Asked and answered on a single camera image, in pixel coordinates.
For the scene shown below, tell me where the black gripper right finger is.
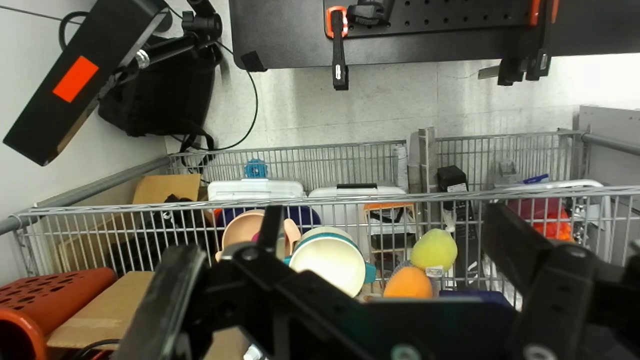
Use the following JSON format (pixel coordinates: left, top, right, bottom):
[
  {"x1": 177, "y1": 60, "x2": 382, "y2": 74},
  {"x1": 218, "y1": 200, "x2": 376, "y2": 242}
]
[{"x1": 483, "y1": 200, "x2": 599, "y2": 360}]

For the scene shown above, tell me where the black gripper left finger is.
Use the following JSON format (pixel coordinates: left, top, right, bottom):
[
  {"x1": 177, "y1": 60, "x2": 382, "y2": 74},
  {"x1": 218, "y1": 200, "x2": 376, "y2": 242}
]
[{"x1": 112, "y1": 203, "x2": 376, "y2": 360}]

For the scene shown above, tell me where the cardboard box with handwriting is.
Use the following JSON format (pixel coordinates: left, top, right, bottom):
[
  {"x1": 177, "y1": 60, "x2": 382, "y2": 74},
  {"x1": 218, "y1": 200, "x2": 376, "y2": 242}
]
[{"x1": 47, "y1": 267, "x2": 252, "y2": 360}]

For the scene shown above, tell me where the black soft bag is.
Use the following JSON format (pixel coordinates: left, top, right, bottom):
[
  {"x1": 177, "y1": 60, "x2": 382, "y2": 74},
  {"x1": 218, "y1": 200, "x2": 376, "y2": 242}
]
[{"x1": 106, "y1": 192, "x2": 224, "y2": 276}]

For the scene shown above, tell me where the red orange plush toy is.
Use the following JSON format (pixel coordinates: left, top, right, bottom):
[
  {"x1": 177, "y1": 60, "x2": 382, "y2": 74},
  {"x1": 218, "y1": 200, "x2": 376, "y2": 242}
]
[{"x1": 510, "y1": 195, "x2": 579, "y2": 244}]

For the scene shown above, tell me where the plain small cardboard box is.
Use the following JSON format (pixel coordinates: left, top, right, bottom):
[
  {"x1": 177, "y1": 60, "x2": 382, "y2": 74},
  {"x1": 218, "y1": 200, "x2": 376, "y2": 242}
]
[{"x1": 131, "y1": 171, "x2": 205, "y2": 206}]

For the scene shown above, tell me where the orange perforated plastic basket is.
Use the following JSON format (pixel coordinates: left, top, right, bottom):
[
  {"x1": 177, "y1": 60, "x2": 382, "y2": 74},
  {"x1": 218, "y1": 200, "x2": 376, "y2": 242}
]
[{"x1": 0, "y1": 265, "x2": 120, "y2": 360}]

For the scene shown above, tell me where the yellow-green plush ball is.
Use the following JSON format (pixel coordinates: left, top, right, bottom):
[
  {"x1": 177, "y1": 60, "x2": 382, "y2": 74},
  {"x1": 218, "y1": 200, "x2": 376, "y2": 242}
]
[{"x1": 408, "y1": 228, "x2": 461, "y2": 271}]

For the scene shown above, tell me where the orange plush ball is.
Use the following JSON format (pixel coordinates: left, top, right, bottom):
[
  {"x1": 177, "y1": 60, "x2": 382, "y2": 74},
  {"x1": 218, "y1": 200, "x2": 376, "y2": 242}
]
[{"x1": 382, "y1": 264, "x2": 436, "y2": 301}]

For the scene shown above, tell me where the white lidded plastic container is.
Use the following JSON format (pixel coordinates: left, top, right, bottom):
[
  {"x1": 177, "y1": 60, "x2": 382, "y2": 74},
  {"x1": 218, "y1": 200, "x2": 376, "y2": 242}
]
[
  {"x1": 309, "y1": 184, "x2": 411, "y2": 231},
  {"x1": 207, "y1": 177, "x2": 310, "y2": 203}
]

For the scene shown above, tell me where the black item with white label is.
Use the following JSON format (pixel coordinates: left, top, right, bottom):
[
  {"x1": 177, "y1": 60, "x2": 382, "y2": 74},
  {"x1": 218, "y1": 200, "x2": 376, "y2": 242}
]
[{"x1": 434, "y1": 163, "x2": 476, "y2": 267}]

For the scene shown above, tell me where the blue round plastic item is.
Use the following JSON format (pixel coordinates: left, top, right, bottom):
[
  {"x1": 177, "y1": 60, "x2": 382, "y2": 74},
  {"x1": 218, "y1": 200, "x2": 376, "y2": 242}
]
[{"x1": 243, "y1": 158, "x2": 271, "y2": 181}]

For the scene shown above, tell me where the black backpack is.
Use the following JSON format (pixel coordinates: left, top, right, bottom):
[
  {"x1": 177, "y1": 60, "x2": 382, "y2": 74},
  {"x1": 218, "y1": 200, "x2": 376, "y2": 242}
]
[{"x1": 98, "y1": 36, "x2": 224, "y2": 139}]

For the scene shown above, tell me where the black box with orange sticker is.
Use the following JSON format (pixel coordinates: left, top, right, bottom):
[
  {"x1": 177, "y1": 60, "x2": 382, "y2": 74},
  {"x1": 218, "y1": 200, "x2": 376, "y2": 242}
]
[{"x1": 2, "y1": 0, "x2": 171, "y2": 167}]

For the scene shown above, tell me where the orange black bar clamp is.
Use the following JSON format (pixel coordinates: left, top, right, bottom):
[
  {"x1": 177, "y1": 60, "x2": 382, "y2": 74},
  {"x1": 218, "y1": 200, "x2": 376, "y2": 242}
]
[
  {"x1": 478, "y1": 0, "x2": 564, "y2": 87},
  {"x1": 324, "y1": 4, "x2": 353, "y2": 91}
]

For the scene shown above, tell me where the black perforated table board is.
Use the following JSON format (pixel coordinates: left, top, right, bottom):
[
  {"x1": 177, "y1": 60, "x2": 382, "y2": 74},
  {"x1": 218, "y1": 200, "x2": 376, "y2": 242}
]
[{"x1": 228, "y1": 0, "x2": 640, "y2": 71}]

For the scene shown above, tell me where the peach bowl with handles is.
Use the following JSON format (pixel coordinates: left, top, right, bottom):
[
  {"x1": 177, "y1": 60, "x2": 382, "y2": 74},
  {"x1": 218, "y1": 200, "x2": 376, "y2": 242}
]
[{"x1": 218, "y1": 208, "x2": 305, "y2": 264}]

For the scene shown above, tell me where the white plastic frame basket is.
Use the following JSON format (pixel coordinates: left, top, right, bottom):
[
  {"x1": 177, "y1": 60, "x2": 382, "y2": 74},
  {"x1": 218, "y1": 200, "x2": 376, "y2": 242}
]
[{"x1": 496, "y1": 175, "x2": 617, "y2": 265}]

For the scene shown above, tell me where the cream bowl with teal handles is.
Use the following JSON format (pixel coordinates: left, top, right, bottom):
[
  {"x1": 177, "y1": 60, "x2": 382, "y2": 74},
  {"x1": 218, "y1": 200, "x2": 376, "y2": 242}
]
[{"x1": 288, "y1": 225, "x2": 381, "y2": 299}]

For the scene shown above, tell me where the low wire mesh basket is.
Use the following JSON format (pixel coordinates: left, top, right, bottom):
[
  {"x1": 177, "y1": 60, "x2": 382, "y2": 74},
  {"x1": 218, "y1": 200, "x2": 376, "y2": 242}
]
[{"x1": 11, "y1": 185, "x2": 640, "y2": 313}]

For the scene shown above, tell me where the tall wire mesh cage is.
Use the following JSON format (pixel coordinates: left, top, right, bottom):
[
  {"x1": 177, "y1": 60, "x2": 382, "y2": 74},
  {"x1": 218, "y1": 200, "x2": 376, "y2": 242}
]
[{"x1": 0, "y1": 125, "x2": 640, "y2": 233}]

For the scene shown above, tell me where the black cable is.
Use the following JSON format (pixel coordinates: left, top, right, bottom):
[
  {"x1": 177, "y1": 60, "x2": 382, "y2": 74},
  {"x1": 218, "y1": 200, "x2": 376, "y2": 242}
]
[
  {"x1": 56, "y1": 8, "x2": 93, "y2": 51},
  {"x1": 177, "y1": 37, "x2": 263, "y2": 159}
]

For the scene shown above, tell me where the black camera tripod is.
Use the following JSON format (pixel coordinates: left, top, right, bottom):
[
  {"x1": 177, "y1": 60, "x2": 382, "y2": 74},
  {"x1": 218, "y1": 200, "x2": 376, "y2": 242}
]
[{"x1": 98, "y1": 0, "x2": 227, "y2": 102}]

